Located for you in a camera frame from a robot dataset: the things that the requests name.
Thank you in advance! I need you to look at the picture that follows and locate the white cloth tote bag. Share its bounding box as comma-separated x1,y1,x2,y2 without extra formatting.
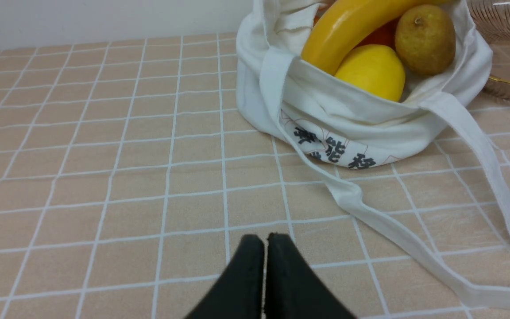
236,0,510,309

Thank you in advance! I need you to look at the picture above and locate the orange fruit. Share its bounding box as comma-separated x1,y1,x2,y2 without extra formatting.
356,19,398,49

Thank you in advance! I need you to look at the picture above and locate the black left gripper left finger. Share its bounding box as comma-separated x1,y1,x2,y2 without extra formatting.
186,234,265,319

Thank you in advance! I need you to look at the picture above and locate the yellow banana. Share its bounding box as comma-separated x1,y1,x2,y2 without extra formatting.
300,0,445,75

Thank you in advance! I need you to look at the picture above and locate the beige checked tablecloth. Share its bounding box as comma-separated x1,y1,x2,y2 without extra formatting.
0,33,510,319

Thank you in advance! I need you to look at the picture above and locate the yellow lemon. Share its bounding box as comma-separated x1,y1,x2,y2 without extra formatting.
334,44,406,102

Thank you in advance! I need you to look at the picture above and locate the brown-green kiwi pear fruit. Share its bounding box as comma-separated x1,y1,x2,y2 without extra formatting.
395,4,456,77

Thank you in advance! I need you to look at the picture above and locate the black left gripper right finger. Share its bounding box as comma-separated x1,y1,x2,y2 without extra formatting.
264,233,356,319

